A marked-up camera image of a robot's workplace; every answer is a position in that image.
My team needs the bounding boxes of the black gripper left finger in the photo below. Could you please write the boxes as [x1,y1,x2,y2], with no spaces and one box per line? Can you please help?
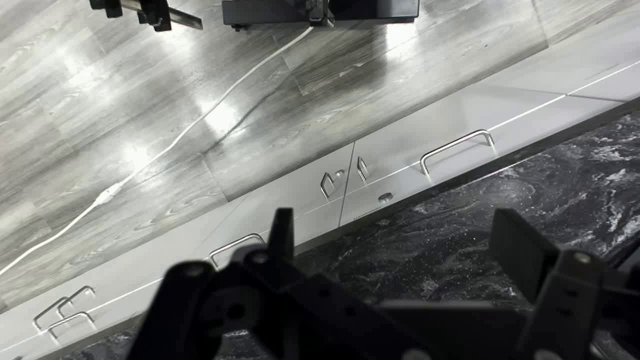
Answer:
[126,207,348,360]

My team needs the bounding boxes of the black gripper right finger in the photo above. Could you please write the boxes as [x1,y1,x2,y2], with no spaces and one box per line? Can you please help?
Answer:
[378,207,640,360]

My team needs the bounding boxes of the white lower cabinets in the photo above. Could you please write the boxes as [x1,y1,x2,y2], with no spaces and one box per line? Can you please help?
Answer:
[0,16,640,360]

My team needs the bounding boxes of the black cart base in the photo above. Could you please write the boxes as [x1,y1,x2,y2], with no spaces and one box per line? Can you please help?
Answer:
[222,0,419,28]

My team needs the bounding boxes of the black tripod leg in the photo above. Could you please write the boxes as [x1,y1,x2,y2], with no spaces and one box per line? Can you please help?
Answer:
[87,0,202,32]

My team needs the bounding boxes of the white cable on floor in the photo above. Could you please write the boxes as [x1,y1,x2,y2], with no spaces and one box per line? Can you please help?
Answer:
[0,25,315,276]

